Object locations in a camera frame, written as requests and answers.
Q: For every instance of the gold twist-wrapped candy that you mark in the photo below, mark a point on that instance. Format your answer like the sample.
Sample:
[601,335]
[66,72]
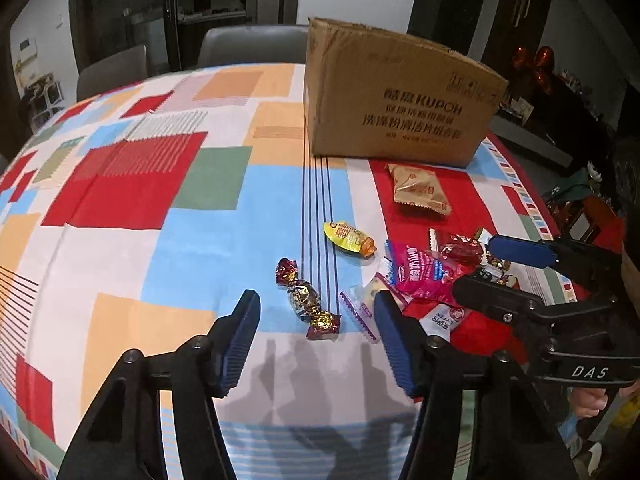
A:
[302,297]

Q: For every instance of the colourful patchwork tablecloth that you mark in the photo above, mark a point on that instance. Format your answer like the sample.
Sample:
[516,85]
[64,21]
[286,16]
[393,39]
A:
[150,260]

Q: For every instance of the yellow candy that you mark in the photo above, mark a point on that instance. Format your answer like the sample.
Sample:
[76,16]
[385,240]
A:
[345,235]

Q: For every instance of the orange balloon figure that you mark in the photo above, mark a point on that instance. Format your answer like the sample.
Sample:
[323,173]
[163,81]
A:
[535,65]

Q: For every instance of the small gold brown candy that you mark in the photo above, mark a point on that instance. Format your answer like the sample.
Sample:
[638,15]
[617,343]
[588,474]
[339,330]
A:
[500,272]

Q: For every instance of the pink snack packet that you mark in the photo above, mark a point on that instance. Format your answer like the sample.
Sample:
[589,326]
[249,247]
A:
[425,272]

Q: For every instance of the white and red packet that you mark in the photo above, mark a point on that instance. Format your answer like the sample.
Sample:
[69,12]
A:
[445,317]

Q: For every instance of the red foil candy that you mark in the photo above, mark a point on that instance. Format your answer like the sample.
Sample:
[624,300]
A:
[460,252]

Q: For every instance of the white wall panel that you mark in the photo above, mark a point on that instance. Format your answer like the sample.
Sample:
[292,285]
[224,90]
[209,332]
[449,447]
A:
[27,52]

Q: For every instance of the green bag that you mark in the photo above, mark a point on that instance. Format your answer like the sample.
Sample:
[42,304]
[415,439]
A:
[575,185]

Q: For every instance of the clear wafer packet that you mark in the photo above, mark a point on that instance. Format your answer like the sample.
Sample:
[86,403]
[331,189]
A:
[362,300]

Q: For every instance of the dark sideboard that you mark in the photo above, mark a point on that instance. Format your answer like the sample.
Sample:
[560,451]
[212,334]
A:
[550,130]

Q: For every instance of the red shiny bag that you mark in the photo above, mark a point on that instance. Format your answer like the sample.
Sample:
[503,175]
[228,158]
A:
[595,220]

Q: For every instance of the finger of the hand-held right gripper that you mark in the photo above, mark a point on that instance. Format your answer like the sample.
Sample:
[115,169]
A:
[520,251]
[495,297]

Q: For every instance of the tan snack packet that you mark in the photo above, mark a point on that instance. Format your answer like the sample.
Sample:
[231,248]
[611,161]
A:
[417,190]

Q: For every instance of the person's right hand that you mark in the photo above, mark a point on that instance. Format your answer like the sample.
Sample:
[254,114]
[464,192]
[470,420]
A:
[587,402]

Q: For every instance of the white cluttered shelf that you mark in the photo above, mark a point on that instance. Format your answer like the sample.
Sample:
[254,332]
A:
[45,97]

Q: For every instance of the dark glass door cabinet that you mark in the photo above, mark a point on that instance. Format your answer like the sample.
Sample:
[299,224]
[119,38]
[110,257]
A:
[150,5]

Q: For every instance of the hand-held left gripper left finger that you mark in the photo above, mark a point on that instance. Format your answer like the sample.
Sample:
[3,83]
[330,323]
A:
[241,340]

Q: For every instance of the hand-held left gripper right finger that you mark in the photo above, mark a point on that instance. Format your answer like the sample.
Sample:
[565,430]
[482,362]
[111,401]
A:
[395,350]

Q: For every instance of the brown cardboard box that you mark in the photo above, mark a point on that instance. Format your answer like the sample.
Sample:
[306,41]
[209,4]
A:
[400,100]

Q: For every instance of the grey chair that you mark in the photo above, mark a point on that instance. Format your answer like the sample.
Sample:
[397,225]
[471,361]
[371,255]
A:
[112,72]
[250,47]

